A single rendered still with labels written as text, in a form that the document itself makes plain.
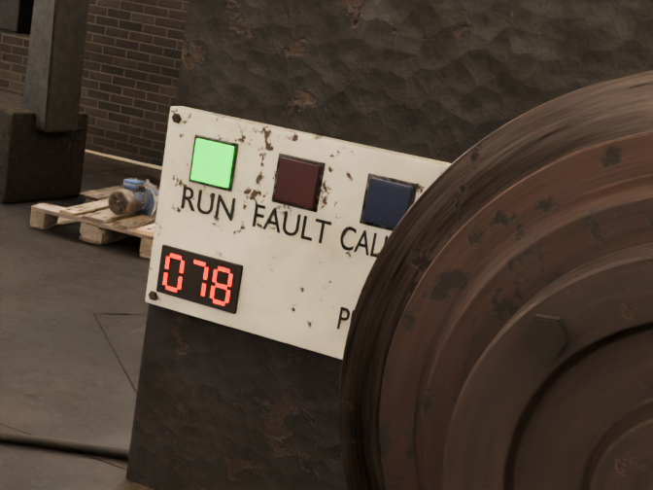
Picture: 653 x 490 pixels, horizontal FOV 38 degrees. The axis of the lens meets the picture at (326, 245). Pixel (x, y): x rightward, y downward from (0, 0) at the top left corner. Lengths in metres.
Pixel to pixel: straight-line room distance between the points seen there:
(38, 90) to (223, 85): 5.11
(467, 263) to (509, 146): 0.08
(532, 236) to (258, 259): 0.31
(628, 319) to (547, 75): 0.28
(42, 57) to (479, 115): 5.23
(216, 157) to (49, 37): 5.08
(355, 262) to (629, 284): 0.32
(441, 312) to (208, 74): 0.34
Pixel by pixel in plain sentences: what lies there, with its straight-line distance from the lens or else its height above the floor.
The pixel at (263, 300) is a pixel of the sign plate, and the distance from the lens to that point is 0.82.
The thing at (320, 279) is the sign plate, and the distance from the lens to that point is 0.79.
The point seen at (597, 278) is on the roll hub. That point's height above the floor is 1.22.
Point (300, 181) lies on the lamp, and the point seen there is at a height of 1.20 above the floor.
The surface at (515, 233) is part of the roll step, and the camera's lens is 0.59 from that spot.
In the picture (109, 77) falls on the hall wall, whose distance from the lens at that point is 8.04.
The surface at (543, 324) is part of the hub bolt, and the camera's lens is 0.52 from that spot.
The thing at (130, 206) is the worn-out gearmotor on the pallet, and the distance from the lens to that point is 5.21.
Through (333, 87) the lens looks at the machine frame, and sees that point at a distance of 0.79.
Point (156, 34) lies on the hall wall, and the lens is 7.81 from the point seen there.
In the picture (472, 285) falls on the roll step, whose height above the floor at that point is 1.19.
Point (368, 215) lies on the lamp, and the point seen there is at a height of 1.19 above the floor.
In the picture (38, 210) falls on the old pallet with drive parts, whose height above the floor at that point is 0.11.
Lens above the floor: 1.33
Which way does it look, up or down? 13 degrees down
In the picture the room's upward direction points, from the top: 10 degrees clockwise
